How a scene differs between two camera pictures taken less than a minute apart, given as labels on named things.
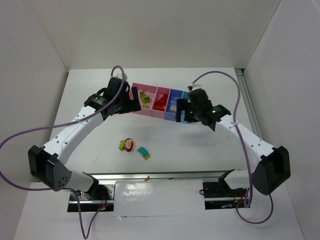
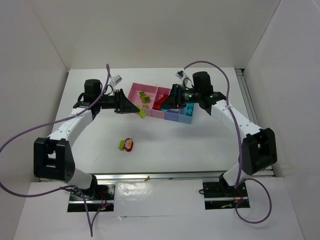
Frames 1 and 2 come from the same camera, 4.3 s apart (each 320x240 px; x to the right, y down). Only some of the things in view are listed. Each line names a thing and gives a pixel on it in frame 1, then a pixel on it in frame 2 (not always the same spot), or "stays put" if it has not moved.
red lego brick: [160, 105] stays put
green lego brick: [142, 94] stays put
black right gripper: [186, 110] → [177, 95]
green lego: [145, 99] stays put
